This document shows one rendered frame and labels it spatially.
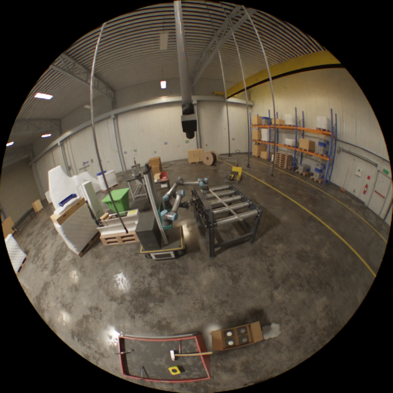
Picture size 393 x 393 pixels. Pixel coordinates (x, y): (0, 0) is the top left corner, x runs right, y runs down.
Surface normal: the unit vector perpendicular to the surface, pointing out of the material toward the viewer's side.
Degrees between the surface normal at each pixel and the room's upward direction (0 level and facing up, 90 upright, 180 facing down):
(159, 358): 0
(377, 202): 90
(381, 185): 90
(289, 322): 0
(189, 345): 0
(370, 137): 90
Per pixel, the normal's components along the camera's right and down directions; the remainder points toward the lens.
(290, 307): -0.09, -0.88
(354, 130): -0.97, 0.18
